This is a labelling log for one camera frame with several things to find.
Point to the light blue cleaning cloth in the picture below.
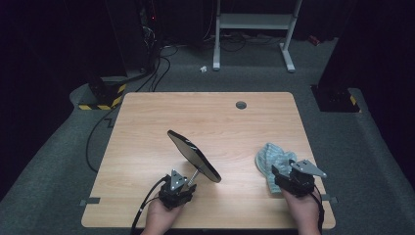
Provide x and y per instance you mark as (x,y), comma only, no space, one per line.
(270,156)

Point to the white metal stand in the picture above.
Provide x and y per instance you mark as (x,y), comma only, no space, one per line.
(254,21)

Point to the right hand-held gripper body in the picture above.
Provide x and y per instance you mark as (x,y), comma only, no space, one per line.
(298,184)

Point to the person's right hand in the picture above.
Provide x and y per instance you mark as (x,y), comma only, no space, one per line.
(305,213)

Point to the person's left hand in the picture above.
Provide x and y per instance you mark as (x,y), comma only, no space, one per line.
(160,218)

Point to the black yellow striped stand base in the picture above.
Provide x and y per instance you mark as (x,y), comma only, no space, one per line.
(336,99)
(104,96)

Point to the small red object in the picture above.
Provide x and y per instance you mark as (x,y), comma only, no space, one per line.
(314,39)

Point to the white crumpled paper scrap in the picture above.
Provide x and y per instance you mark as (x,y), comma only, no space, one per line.
(203,69)

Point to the grey tape strip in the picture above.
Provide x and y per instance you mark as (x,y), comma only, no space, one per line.
(90,201)
(329,198)

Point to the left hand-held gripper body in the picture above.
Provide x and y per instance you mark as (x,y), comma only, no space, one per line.
(174,196)

